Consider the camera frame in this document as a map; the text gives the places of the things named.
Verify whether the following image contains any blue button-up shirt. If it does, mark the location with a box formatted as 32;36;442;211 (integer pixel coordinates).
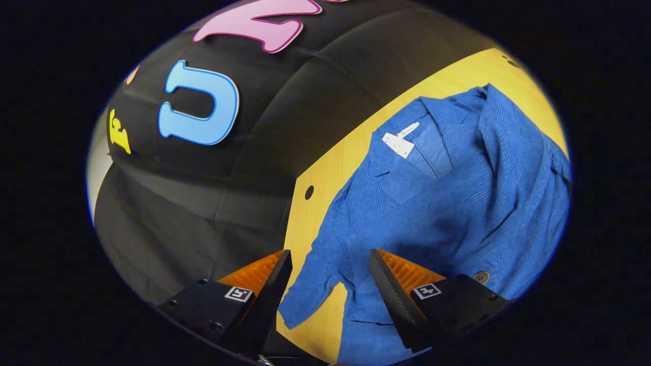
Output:
277;84;573;366

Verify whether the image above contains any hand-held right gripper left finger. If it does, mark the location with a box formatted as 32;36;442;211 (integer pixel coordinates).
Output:
158;249;294;356

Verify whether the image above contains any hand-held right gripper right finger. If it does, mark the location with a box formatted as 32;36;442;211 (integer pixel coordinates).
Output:
369;248;512;354

